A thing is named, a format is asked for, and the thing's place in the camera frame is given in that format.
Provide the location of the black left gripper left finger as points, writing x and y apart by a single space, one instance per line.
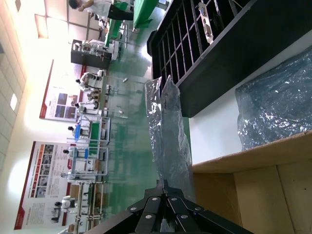
146 214

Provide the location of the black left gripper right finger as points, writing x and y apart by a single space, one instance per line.
185 217

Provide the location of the crinkled grey antistatic bag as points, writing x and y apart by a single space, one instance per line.
170 134

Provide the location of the graphics card with silver bracket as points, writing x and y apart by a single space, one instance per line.
202 8
209 34

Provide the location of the brown cardboard box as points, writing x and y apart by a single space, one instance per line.
256 195

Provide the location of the black slotted plastic container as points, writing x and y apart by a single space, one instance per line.
243 61

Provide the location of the white humanoid robot black head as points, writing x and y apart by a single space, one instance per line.
78 131
67 203
87 81
85 107

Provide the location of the flat grey antistatic bag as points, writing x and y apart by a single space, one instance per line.
275 109

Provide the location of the black cabinet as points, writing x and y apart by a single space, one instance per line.
83 57

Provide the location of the square ceiling light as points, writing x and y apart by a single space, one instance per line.
14 102

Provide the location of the green cloth covered table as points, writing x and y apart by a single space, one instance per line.
112 34
143 12

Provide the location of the person in white shirt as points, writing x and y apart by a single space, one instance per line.
97 6

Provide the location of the red framed wall poster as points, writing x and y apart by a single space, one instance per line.
39 185
58 97

